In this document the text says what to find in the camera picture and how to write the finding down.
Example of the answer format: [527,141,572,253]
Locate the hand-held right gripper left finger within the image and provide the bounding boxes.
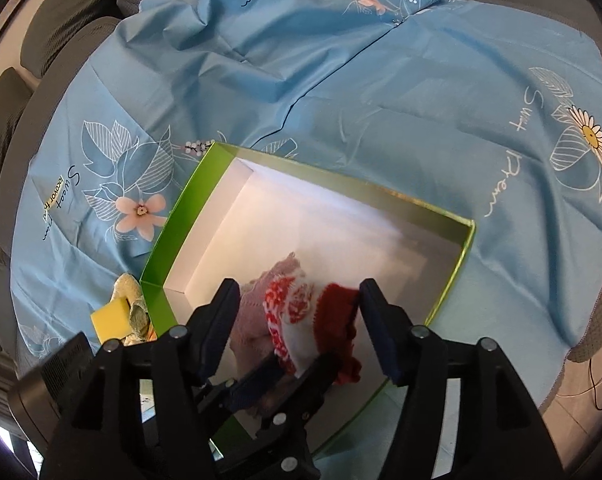
[41,277,242,480]

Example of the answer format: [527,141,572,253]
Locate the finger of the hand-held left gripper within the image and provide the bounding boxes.
[197,352,288,415]
[210,351,342,480]

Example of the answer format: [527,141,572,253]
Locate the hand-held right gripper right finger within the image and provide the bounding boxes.
[359,278,564,480]

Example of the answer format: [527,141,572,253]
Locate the pink knit sock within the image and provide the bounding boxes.
[228,252,312,417]

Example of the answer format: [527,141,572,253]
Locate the red white knit sock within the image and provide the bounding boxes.
[263,275,364,387]

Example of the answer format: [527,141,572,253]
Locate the green cardboard box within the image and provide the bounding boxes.
[138,142,476,461]

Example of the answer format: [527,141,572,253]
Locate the yellow sponge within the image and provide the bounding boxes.
[91,297,134,347]

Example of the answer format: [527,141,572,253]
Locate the beige white sock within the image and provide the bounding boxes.
[112,272,158,347]

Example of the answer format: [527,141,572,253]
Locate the blue floral bedsheet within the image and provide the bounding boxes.
[8,0,602,406]

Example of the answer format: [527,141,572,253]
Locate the grey sofa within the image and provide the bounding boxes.
[0,0,602,411]

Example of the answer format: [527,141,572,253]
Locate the thin black cable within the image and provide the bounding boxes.
[556,352,602,412]

